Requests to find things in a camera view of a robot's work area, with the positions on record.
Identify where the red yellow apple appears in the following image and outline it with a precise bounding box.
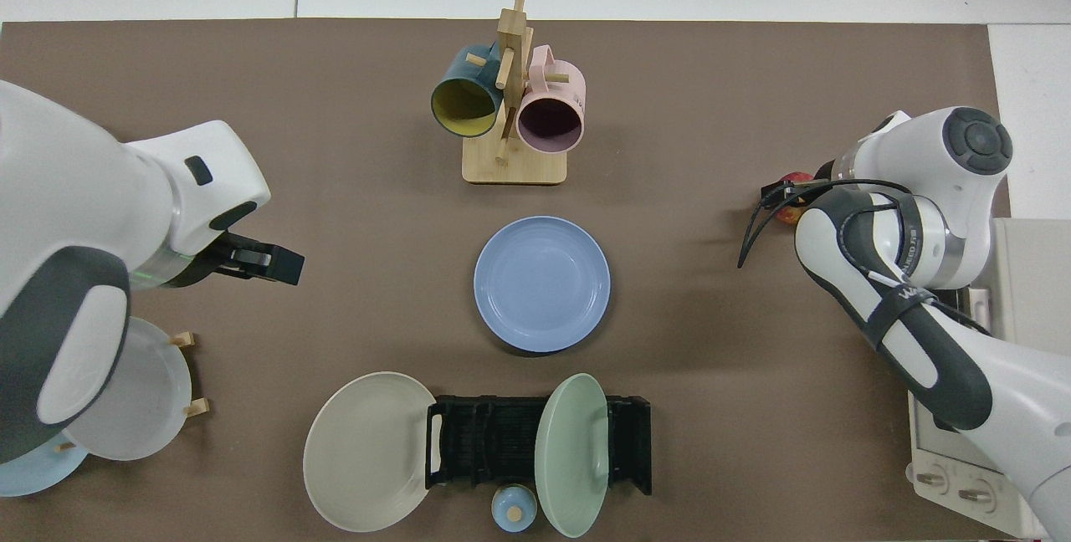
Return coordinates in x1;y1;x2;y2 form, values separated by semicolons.
774;171;817;227

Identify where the wooden plate rack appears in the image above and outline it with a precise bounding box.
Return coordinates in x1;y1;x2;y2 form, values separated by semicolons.
52;330;210;453

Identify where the grey plate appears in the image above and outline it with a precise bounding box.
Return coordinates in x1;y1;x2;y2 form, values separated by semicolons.
63;316;193;462

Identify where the beige plate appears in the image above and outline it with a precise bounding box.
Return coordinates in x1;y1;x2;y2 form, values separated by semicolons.
303;371;438;534

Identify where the black dish rack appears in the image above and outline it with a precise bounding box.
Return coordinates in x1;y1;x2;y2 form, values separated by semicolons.
425;395;653;497

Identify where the light blue plate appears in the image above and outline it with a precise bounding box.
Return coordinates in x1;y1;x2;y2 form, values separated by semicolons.
0;433;91;498

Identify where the pale green plate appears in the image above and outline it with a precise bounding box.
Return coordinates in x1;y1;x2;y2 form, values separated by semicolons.
534;372;610;539

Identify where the brown table cloth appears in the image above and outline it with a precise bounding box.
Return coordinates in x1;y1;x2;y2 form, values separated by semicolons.
0;19;1011;542

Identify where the pink cup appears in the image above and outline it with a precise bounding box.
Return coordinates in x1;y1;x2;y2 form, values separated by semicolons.
515;44;587;153

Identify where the dark blue cup yellow inside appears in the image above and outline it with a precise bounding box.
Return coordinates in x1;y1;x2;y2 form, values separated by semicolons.
430;43;505;139

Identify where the wooden cup stand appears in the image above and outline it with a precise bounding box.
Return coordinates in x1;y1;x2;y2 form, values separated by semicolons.
462;0;569;186

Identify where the pale toaster oven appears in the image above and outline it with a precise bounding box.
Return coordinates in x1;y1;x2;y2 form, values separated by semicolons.
906;218;1071;539

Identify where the small blue round thing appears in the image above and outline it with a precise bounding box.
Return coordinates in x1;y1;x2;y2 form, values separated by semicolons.
491;483;537;534

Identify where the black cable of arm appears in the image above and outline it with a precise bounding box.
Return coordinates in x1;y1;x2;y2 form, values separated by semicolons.
736;178;942;309

